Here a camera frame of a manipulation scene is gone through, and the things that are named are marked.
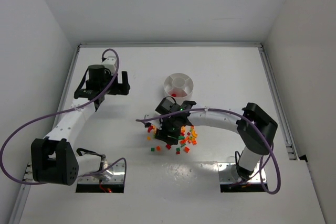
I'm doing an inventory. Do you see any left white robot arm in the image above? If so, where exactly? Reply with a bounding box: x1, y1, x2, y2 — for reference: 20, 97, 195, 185
31, 65, 130, 185

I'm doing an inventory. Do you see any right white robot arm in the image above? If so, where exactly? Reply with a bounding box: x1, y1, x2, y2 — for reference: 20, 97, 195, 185
155, 98, 278, 180

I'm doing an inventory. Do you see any white divided round container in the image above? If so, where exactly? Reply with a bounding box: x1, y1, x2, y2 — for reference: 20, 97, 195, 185
163, 73, 194, 104

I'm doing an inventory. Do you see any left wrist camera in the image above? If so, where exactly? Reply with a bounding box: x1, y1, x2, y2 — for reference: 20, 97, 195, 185
101, 56, 118, 74

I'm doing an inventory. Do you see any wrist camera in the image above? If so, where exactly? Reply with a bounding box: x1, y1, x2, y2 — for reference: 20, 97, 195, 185
143, 113, 155, 127
101, 56, 118, 74

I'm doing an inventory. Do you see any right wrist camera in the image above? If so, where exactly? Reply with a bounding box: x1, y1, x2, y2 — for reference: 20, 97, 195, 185
143, 113, 155, 127

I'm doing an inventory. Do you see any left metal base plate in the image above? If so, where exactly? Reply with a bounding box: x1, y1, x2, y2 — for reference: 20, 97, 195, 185
77, 159, 125, 185

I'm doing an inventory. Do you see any metal base plate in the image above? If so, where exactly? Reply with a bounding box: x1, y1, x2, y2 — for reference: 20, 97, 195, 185
217, 163, 267, 185
77, 159, 125, 185

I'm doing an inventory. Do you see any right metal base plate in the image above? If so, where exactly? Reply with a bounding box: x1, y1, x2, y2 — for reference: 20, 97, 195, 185
217, 163, 267, 185

